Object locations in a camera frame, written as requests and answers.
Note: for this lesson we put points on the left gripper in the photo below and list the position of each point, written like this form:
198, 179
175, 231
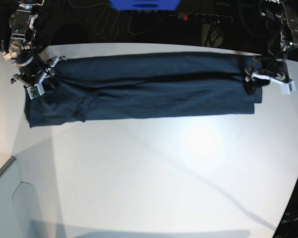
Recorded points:
263, 71

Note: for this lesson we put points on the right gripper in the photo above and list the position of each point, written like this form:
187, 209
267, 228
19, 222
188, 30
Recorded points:
31, 70

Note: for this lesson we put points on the dark blue t-shirt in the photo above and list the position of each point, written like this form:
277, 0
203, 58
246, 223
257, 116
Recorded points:
143, 86

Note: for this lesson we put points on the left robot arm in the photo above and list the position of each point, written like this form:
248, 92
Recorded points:
282, 33

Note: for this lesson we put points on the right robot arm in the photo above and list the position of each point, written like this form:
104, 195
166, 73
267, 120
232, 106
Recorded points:
23, 50

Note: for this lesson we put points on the white power strip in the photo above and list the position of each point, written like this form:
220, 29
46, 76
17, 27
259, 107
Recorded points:
204, 18

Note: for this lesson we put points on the blue box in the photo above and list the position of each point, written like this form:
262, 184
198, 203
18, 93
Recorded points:
131, 5

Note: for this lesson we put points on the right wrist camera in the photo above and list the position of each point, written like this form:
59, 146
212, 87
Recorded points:
35, 91

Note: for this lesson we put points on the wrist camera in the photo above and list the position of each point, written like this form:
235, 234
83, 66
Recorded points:
35, 91
287, 88

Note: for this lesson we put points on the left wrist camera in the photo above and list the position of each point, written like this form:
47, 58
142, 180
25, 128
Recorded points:
287, 88

